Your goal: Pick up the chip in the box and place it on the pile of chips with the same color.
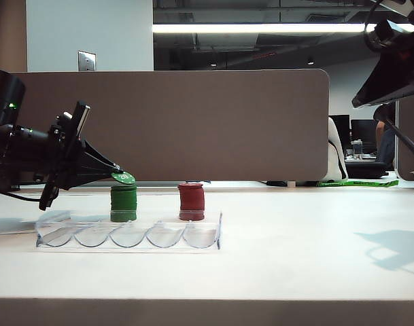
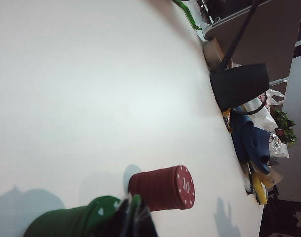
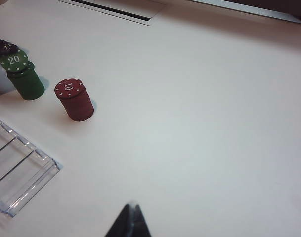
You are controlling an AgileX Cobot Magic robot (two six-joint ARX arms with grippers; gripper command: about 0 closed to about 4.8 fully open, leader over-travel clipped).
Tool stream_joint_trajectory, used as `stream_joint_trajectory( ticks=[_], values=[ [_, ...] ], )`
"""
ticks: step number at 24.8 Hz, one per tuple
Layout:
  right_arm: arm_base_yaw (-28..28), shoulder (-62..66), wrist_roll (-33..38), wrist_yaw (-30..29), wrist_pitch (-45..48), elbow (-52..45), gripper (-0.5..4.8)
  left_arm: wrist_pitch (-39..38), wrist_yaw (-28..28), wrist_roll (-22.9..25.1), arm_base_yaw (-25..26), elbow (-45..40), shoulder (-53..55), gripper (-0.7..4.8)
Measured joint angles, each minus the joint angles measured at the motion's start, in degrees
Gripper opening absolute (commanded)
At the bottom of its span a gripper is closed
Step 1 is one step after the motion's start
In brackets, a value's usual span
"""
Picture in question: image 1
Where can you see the metal wall outlet plate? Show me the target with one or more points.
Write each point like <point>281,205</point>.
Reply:
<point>87,61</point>

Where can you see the black lever rod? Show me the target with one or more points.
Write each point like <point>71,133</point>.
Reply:
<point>404,139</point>

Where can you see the green tape strip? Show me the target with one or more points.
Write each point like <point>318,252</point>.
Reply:
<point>356,183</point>

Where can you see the wide brown desk partition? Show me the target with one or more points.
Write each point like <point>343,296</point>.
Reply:
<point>193,125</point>

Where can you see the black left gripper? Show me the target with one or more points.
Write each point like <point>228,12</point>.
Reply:
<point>65,153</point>

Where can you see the wide black monitor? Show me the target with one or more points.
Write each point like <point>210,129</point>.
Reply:
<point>363,130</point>

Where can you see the clear bottle on desk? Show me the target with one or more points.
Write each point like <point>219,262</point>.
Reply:
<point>357,149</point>

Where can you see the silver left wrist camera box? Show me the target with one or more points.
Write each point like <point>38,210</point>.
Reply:
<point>81,117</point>

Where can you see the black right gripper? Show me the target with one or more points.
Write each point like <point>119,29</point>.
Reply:
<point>412,40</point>

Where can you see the black background desk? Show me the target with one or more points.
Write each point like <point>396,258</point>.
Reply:
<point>366,168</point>

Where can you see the small white cylinder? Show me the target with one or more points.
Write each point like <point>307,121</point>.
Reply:
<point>291,184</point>

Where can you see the green poker chip stack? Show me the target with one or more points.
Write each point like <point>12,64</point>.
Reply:
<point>123,203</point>

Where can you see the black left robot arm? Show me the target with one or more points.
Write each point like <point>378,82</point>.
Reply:
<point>9,142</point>

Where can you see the dark glass container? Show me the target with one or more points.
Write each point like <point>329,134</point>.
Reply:
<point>6,186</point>

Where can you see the person in blue shirt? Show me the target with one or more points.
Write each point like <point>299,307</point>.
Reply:
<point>385,142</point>

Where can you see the long ceiling light strip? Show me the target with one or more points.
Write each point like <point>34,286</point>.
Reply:
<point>261,28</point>

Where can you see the red poker chip stack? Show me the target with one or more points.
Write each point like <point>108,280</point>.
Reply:
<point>191,203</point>

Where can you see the green poker chip marked 20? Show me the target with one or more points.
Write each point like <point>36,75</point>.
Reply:
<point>125,178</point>

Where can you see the small black monitor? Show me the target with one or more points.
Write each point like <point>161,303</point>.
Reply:
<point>341,127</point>

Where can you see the clear plastic chip tray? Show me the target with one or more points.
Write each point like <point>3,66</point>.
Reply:
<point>206,235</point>

